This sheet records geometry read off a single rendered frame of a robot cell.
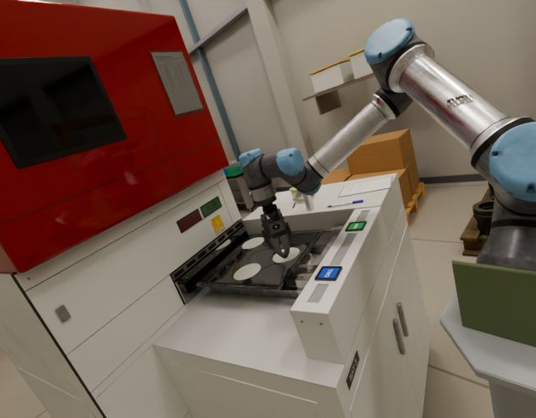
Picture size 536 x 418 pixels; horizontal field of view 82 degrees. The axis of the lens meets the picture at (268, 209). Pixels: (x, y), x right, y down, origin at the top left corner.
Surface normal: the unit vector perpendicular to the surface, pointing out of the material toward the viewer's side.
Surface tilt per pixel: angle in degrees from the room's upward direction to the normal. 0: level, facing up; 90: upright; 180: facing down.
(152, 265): 90
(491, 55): 90
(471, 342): 0
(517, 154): 54
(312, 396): 90
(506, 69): 90
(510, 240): 30
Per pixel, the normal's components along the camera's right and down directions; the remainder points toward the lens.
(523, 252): -0.49, -0.58
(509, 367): -0.32, -0.90
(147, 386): 0.82, -0.11
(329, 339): -0.48, 0.41
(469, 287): -0.71, 0.42
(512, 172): -0.55, -0.20
